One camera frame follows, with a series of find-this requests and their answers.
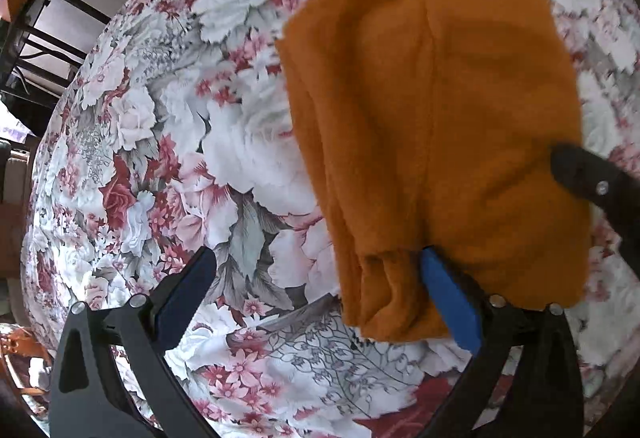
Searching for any wooden chair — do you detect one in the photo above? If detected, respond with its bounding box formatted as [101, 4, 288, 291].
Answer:
[0, 321, 53, 401]

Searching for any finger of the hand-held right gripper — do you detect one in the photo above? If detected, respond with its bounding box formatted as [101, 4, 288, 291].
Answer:
[549, 143, 640, 271]

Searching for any orange knitted cat sweater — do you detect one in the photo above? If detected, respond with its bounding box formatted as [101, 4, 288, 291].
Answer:
[275, 0, 594, 342]

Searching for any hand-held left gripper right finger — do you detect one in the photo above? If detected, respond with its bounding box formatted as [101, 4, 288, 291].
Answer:
[420, 248, 586, 438]

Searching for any floral bedspread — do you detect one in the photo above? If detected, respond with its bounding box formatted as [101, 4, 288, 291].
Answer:
[20, 0, 640, 438]

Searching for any black metal side table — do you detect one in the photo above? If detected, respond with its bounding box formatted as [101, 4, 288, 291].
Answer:
[0, 0, 222, 119]

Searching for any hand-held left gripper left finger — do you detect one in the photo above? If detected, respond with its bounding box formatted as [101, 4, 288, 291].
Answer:
[48, 245, 218, 438]

